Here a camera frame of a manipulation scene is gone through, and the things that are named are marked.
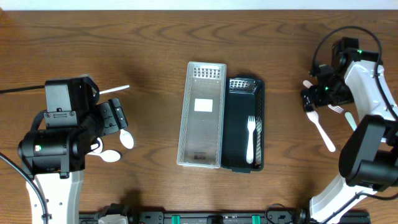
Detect white plastic fork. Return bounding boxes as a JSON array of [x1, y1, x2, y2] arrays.
[[302, 79, 345, 114], [344, 111, 357, 131], [246, 116, 256, 164]]

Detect white plastic spoon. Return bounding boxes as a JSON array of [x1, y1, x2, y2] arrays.
[[99, 85, 130, 95], [119, 129, 134, 149], [88, 150, 121, 163], [90, 138, 103, 154], [306, 111, 336, 152]]

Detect black plastic mesh basket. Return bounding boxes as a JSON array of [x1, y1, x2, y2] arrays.
[[221, 74, 265, 173]]

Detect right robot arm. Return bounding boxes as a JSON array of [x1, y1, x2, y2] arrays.
[[294, 37, 397, 223]]

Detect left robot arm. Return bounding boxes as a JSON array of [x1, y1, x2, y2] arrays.
[[18, 76, 128, 223]]

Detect clear plastic mesh basket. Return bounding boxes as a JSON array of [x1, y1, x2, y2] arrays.
[[177, 62, 226, 169]]

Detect white label in basket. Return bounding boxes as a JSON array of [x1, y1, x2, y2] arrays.
[[194, 98, 213, 113]]

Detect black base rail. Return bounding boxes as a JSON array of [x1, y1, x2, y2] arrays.
[[79, 203, 373, 224]]

